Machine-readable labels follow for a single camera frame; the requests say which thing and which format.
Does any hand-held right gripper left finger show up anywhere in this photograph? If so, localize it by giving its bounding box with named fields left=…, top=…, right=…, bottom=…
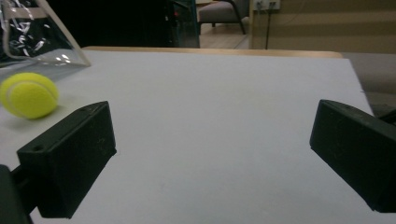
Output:
left=16, top=100, right=118, bottom=219

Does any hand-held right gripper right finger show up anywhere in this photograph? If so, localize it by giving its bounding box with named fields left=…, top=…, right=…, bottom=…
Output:
left=309, top=99, right=396, bottom=214

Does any yellow tennis ball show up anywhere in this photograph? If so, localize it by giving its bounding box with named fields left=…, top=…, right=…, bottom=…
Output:
left=0, top=72, right=60, bottom=120

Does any clear plastic bag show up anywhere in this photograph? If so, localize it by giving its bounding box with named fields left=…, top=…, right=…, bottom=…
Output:
left=0, top=0, right=92, bottom=69

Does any dark cabinet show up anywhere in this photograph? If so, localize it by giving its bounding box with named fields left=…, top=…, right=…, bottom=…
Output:
left=164, top=0, right=201, bottom=49

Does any grey chair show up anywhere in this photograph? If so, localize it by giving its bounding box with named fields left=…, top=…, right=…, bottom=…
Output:
left=197, top=0, right=250, bottom=35

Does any black cable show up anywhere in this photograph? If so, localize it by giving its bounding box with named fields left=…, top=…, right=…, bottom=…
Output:
left=265, top=8, right=271, bottom=50

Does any white wall socket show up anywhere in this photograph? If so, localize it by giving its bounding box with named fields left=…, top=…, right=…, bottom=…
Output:
left=253, top=0, right=281, bottom=11

